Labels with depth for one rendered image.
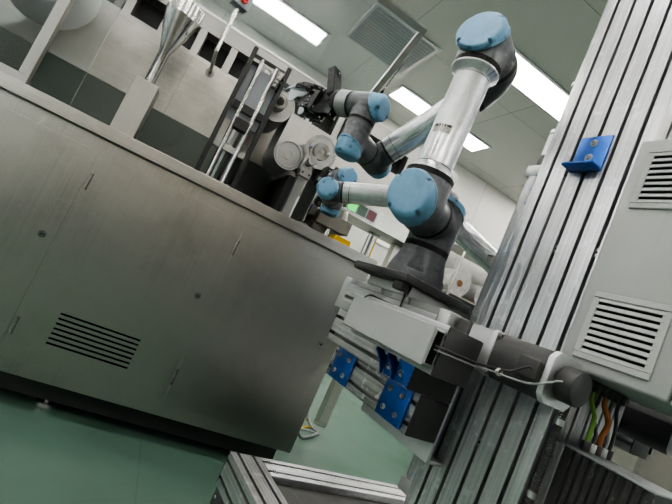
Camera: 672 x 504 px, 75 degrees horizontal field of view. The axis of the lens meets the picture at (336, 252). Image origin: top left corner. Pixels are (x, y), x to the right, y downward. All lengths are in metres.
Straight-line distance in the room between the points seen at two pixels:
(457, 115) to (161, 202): 0.96
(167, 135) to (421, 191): 1.45
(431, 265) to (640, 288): 0.42
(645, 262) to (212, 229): 1.21
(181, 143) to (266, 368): 1.10
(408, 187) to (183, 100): 1.43
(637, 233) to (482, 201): 4.90
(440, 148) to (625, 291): 0.46
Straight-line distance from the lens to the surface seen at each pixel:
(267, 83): 1.83
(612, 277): 0.94
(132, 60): 2.25
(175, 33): 2.02
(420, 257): 1.08
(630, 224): 0.98
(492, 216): 5.92
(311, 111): 1.37
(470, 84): 1.12
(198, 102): 2.21
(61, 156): 1.58
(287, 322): 1.64
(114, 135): 1.55
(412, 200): 0.98
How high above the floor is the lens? 0.70
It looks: 6 degrees up
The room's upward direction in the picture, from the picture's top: 24 degrees clockwise
